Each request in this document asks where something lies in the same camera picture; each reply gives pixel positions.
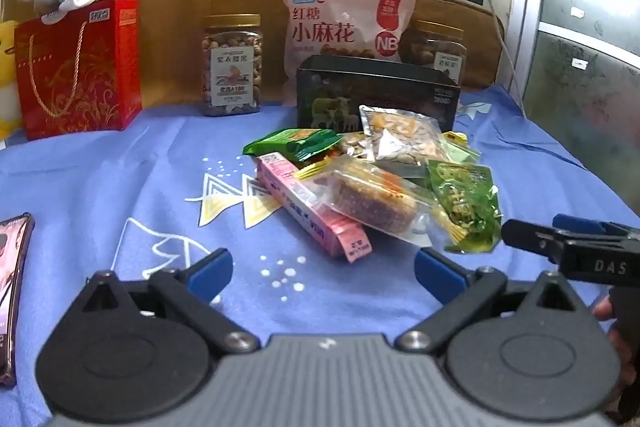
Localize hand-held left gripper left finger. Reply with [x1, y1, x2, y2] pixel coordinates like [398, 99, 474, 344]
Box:
[70, 248, 262, 356]

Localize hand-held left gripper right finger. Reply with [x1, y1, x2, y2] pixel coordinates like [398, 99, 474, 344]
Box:
[394, 247, 592, 356]

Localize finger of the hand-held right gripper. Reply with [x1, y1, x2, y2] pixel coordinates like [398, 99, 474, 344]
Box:
[501, 219, 568, 266]
[552, 214, 640, 239]

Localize light green pea packet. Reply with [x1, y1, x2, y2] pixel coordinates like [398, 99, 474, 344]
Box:
[427, 159, 503, 254]

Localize clear cake packet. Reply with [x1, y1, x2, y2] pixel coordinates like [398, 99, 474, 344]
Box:
[294, 154, 433, 248]

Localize green zip packet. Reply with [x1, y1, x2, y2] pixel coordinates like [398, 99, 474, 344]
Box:
[442, 131, 482, 165]

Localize pink snack box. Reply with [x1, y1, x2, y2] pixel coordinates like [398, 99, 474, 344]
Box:
[256, 152, 373, 264]

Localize clear mixed nut packet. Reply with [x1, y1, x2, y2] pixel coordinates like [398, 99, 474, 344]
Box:
[358, 105, 451, 165]

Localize dark green snack packet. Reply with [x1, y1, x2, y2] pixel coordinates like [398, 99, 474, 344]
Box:
[243, 128, 343, 165]

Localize black sheep print box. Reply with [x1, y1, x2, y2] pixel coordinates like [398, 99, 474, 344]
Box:
[295, 54, 462, 132]

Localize person's right hand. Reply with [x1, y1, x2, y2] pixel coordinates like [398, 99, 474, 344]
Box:
[592, 295, 623, 323]

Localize blue printed cloth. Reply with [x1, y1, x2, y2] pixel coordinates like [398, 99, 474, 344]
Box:
[0, 84, 640, 427]

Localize grey glass door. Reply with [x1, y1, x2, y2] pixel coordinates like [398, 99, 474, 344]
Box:
[505, 0, 640, 233]

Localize smartphone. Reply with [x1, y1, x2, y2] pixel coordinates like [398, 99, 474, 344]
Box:
[0, 213, 36, 389]

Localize dark nut jar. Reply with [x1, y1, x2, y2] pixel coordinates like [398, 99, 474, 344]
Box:
[400, 20, 468, 88]

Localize gold lid nut jar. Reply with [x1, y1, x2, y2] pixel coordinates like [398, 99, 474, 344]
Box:
[201, 14, 265, 118]

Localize red gift box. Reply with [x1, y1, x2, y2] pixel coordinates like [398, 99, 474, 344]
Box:
[14, 0, 143, 140]

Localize pink snack bag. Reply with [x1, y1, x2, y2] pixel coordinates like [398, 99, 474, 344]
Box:
[275, 0, 417, 108]

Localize yellow plush toy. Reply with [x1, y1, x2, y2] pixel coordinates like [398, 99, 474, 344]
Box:
[0, 20, 25, 138]

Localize white cable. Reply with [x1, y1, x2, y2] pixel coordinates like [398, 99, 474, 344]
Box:
[462, 0, 528, 120]

